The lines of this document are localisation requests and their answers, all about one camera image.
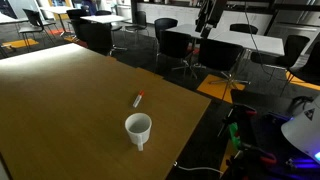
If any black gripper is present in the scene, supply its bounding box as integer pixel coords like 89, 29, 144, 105
195, 0, 228, 39

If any white ceramic mug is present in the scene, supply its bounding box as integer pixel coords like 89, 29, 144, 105
124, 112, 153, 152

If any large white cafeteria table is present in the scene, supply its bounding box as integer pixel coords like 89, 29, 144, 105
165, 23, 286, 58

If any stainless steel appliance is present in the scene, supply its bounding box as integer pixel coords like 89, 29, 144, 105
266, 0, 320, 46

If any white marker orange cap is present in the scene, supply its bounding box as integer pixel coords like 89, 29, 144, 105
132, 89, 146, 109

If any green clamp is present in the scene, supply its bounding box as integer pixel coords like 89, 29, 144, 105
228, 122, 243, 151

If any person in blue clothes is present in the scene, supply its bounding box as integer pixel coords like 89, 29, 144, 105
81, 0, 98, 16

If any dark robot mounting cart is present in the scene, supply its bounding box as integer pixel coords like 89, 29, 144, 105
246, 111, 320, 180

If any thin black hanging cable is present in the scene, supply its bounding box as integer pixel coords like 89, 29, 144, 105
244, 0, 272, 75

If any black metal stand frame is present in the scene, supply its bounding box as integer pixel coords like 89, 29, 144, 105
218, 103, 258, 180

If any black coiled cable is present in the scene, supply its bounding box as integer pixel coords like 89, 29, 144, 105
287, 95, 315, 117

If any white cable with plug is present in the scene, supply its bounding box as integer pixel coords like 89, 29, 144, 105
172, 161, 224, 177

